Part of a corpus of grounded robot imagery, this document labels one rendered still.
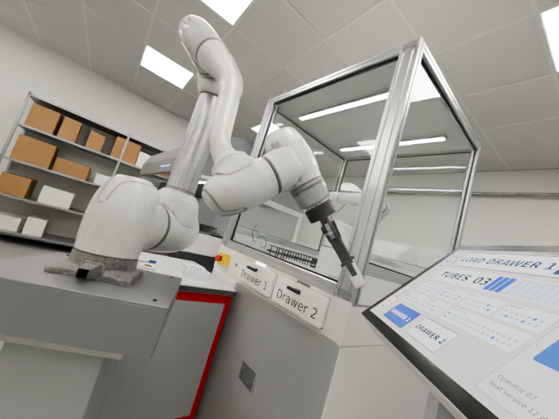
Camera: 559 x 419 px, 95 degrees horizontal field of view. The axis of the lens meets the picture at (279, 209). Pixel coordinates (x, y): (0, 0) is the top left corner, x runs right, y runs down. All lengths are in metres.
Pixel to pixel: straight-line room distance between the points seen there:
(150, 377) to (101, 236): 0.85
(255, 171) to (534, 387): 0.51
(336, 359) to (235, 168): 0.72
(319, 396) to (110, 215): 0.85
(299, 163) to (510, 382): 0.48
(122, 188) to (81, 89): 4.77
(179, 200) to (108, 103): 4.62
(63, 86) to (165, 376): 4.77
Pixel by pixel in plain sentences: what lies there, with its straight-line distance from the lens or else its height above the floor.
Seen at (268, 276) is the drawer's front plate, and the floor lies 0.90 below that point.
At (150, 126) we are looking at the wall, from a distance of 5.44.
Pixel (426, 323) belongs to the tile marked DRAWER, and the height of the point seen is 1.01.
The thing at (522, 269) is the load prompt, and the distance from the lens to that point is 0.58.
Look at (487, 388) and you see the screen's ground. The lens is 0.39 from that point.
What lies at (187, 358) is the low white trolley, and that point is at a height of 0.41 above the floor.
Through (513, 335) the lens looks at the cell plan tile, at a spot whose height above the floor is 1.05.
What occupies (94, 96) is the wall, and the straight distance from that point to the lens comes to 5.47.
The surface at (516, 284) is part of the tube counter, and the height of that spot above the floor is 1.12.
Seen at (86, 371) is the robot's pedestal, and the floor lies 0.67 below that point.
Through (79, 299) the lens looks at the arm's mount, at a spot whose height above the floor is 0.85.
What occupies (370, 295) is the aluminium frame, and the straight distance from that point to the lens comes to 1.05.
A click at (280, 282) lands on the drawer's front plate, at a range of 1.17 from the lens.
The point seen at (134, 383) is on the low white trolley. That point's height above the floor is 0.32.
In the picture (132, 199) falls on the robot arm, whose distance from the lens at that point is 0.76.
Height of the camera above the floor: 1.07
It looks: 7 degrees up
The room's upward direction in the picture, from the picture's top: 17 degrees clockwise
